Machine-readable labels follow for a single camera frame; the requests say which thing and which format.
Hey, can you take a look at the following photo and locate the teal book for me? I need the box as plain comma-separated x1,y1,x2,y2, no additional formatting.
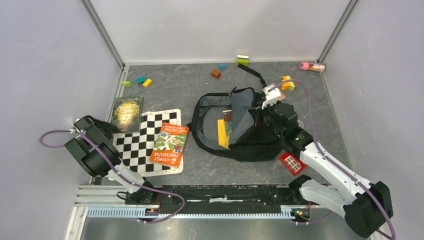
222,110,232,142

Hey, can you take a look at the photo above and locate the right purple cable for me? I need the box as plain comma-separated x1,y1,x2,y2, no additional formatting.
268,78,398,240

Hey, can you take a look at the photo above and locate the orange green block stack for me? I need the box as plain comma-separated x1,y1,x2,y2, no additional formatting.
281,75,296,91

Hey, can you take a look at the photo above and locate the dark green fantasy book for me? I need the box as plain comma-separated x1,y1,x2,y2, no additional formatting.
111,95,144,134

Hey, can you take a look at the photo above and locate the black student backpack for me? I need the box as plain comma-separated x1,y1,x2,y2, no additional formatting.
187,64,305,162

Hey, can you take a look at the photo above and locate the black white chessboard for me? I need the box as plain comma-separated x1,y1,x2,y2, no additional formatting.
112,109,184,177

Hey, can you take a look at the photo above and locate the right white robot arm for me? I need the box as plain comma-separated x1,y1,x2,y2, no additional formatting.
254,102,396,240

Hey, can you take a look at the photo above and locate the teal block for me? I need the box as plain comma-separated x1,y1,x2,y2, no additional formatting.
136,76,147,84

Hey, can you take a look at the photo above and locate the yellow orange block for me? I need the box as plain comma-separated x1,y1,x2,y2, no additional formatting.
142,78,152,88

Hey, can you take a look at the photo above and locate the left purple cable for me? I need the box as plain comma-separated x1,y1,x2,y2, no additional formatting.
39,129,186,225

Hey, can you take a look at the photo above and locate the purple cable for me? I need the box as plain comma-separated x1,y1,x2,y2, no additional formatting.
268,78,398,240
39,129,186,225

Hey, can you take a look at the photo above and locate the pink capped marker tube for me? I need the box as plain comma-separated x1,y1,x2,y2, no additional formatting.
299,61,326,73

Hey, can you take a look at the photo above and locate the green white block stack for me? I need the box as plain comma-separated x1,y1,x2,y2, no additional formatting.
236,54,249,67

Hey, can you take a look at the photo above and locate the clear round glitter jar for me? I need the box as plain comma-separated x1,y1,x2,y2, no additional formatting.
297,120,305,129

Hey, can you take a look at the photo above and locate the orange treehouse book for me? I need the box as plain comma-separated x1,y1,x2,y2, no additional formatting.
149,122,190,168

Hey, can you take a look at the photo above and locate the yellow book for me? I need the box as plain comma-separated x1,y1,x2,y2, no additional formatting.
217,119,229,149

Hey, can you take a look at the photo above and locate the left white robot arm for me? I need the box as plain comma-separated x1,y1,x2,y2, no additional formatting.
64,115,158,204

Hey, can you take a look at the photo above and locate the red window toy brick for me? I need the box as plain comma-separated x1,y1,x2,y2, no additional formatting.
279,152,307,176

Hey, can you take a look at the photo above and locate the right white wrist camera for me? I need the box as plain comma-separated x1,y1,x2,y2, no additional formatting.
260,83,282,110

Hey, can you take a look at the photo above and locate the green half round block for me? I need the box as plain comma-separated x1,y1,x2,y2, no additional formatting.
121,81,132,87

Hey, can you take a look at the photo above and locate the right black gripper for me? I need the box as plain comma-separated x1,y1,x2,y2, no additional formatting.
249,98,285,139

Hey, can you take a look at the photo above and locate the small orange spiral notebook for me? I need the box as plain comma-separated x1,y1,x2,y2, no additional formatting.
278,91,286,102

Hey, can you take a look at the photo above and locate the brown orange cube block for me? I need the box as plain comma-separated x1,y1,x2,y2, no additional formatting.
211,69,221,79

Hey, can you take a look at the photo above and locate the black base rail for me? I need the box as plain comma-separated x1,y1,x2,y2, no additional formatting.
125,183,324,220

